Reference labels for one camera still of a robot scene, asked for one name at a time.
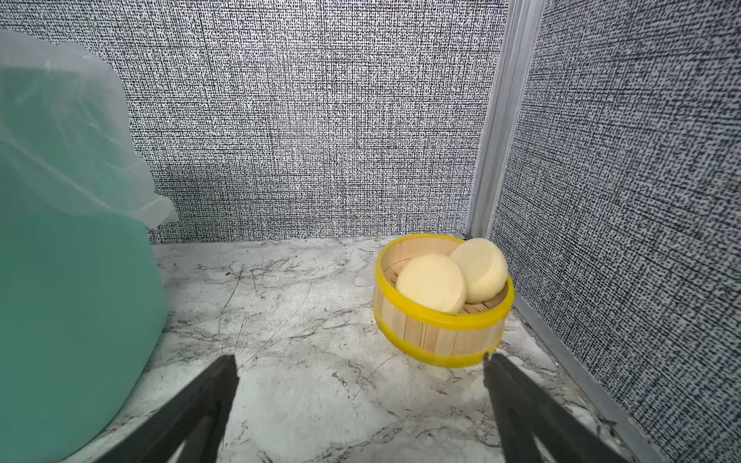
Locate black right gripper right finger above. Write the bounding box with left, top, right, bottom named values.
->
left=482, top=353, right=624, bottom=463

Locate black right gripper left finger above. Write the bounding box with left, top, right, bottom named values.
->
left=98, top=355, right=239, bottom=462

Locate yellow-rimmed bamboo steamer basket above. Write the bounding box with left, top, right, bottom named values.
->
left=374, top=233, right=515, bottom=368

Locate rear cream steamed bun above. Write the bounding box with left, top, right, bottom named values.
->
left=450, top=238, right=509, bottom=304

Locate cream steamed bun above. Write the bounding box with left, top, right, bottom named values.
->
left=450, top=238, right=509, bottom=304
left=396, top=253, right=466, bottom=314

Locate front cream steamed bun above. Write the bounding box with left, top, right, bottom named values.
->
left=396, top=253, right=466, bottom=314

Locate green plastic trash bin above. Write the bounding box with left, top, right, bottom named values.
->
left=0, top=63, right=170, bottom=463

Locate clear plastic bin liner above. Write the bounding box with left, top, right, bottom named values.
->
left=1, top=30, right=179, bottom=228

